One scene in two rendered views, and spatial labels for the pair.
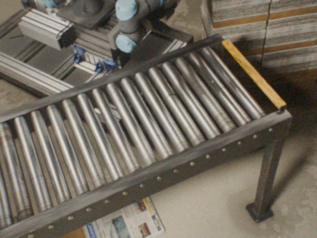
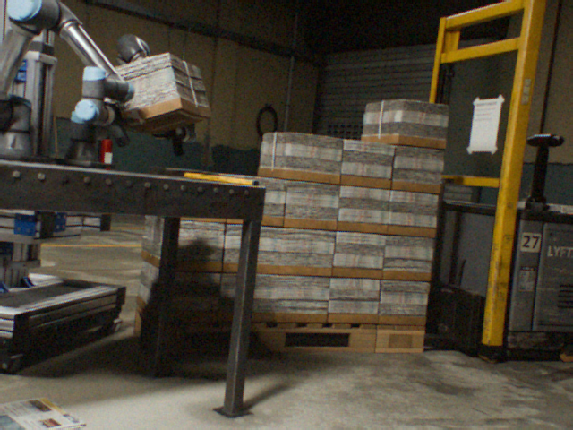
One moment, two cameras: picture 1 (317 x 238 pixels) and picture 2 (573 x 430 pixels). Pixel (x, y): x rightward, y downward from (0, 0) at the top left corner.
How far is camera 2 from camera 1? 193 cm
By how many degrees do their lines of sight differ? 52
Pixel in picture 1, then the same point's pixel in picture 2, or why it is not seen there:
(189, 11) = not seen: hidden behind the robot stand
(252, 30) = (209, 233)
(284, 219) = (268, 417)
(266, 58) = (226, 280)
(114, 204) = (70, 193)
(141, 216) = (43, 415)
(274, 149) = (251, 239)
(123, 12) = (93, 70)
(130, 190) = (93, 180)
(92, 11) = (22, 149)
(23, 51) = not seen: outside the picture
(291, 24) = not seen: hidden behind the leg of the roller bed
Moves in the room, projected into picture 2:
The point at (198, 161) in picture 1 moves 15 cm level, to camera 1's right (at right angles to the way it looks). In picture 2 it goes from (172, 188) to (217, 192)
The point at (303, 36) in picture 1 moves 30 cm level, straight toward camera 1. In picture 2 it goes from (265, 258) to (260, 265)
